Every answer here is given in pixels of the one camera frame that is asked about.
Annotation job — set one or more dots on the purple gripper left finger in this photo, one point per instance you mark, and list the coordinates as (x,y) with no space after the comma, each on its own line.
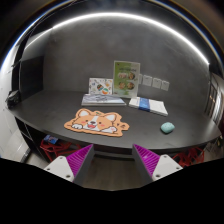
(73,167)

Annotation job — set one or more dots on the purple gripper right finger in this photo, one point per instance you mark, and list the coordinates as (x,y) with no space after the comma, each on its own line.
(152,166)

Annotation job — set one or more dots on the teal computer mouse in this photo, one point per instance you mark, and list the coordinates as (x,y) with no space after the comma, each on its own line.
(167,127)

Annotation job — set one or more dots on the corgi dog mouse pad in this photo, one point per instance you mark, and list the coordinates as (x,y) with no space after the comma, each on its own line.
(97,122)

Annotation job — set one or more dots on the red stool left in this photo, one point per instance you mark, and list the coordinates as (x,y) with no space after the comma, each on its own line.
(60,148)

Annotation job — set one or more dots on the red stool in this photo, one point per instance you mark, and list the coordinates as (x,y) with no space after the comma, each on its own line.
(60,148)
(189,157)

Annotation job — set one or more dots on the blue box under table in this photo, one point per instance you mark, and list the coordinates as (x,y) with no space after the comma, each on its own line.
(50,139)

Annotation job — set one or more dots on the red stool right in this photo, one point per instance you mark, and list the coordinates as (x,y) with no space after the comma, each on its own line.
(189,157)

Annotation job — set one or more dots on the white book blue band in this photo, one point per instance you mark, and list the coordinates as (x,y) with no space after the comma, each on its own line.
(148,105)

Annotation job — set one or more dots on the grey magazine lying flat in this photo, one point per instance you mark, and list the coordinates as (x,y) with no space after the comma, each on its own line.
(101,100)

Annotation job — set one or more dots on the white illustrated upright card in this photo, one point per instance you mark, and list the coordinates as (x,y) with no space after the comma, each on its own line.
(101,86)

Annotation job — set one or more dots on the black device at table end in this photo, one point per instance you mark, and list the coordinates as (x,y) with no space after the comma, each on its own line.
(13,98)

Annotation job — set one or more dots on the green upright menu card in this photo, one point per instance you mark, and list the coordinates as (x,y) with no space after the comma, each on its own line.
(126,79)

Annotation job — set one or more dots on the white wall socket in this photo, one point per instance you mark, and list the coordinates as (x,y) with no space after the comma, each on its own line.
(156,83)
(165,85)
(147,80)

